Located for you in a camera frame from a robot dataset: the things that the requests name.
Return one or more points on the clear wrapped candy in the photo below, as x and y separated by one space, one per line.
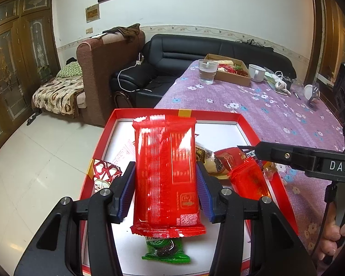
268 171

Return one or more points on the cardboard box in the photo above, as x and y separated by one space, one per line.
230 77

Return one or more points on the small wall plaque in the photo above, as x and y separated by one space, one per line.
92 13

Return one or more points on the wooden glass partition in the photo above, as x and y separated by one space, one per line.
327 34

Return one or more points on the brown jacket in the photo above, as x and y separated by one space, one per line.
126 30

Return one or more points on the brown armchair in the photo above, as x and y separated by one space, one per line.
103 72

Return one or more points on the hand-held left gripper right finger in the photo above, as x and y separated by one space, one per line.
205 197

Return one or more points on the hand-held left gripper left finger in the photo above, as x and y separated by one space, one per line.
127 191

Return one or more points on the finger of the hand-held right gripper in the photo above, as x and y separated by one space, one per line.
279 153

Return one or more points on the small black box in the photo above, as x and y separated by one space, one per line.
289 82

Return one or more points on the grey phone stand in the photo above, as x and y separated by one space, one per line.
316 92

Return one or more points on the small red snack packet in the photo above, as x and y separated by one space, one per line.
248 181

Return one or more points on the red gold print packet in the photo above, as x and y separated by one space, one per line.
231 156

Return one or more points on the red white patterned packet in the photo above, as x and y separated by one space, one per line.
105 175

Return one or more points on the purple floral tablecloth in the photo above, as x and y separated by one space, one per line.
261 115

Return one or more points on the clear plastic cup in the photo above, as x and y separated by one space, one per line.
207 73

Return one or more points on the dark snack packet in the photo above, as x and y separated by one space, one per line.
247 151

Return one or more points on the beige brown snack packet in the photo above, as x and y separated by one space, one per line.
211 161

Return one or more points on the dark slippers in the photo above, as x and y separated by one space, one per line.
33 118

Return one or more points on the small dark gadget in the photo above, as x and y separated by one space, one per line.
297 95

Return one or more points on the wall socket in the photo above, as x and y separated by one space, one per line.
89 30

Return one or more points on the green snack packet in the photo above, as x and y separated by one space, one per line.
164 250

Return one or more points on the red cardboard tray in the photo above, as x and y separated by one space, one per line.
172 112

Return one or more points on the white cup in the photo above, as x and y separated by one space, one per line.
257 73

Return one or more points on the wooden glass cabinet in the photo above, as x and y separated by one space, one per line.
14 63

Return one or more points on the patterned brown blanket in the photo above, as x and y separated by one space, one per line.
57 95

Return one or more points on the large bright red packet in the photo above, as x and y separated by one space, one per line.
166 172

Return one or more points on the green pillow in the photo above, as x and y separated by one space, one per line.
70 69

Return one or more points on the person's right hand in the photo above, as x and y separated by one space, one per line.
337 244

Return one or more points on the dark metal chair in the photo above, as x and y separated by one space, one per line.
122 99

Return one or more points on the black leather sofa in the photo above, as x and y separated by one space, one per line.
184 51

